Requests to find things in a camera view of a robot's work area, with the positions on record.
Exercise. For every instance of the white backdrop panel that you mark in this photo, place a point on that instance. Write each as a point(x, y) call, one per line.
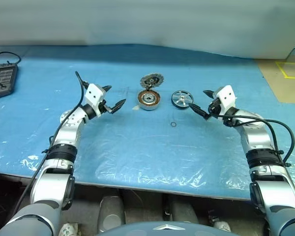
point(147, 22)

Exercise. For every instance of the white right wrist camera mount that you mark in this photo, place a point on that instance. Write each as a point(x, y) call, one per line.
point(226, 96)

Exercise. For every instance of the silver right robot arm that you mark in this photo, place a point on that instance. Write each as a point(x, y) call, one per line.
point(258, 137)

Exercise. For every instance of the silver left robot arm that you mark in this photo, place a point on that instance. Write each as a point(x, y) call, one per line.
point(64, 137)

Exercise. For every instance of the grey rounded shape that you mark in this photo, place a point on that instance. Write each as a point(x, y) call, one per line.
point(110, 211)

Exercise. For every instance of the small toothed fan disc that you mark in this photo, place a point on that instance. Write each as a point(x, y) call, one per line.
point(152, 80)

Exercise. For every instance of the blue plastic table sheet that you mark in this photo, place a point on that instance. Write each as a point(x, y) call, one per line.
point(147, 152)

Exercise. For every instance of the silver spoked rotor black rim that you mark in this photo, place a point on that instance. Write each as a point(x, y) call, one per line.
point(182, 99)

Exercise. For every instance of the black handheld controller device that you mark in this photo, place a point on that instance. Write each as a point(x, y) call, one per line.
point(3, 79)

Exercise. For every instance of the grey robot torso triangle logo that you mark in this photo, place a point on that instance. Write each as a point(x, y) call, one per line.
point(159, 228)

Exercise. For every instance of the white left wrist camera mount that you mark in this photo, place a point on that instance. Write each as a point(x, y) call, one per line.
point(95, 97)

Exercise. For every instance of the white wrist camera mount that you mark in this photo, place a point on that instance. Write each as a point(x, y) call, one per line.
point(226, 96)
point(95, 97)

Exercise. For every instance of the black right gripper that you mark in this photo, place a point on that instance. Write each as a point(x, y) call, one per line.
point(214, 107)

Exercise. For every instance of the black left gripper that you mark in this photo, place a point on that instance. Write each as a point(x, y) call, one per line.
point(104, 107)

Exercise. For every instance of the yellow floor tape square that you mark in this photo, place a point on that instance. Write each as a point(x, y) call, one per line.
point(288, 77)

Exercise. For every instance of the silver motor stator copper windings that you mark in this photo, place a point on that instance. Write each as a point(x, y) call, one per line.
point(149, 99)

